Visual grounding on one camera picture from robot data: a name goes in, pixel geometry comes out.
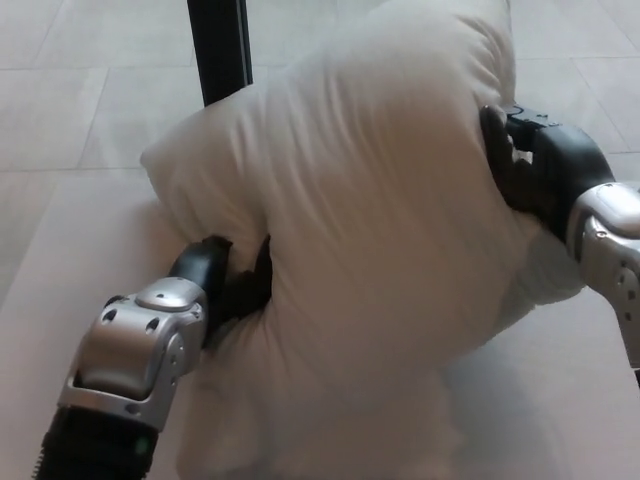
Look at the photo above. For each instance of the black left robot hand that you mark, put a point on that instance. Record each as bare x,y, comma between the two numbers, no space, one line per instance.
200,267

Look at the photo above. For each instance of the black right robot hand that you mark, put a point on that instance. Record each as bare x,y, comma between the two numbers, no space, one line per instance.
550,165

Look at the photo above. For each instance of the white square pillow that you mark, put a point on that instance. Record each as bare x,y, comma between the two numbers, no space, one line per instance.
360,240

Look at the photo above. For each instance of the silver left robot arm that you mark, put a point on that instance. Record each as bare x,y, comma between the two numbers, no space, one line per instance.
130,360

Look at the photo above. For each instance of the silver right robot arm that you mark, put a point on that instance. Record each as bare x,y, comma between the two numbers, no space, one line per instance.
612,250

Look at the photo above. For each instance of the black metal post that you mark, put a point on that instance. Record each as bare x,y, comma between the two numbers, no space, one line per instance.
220,50

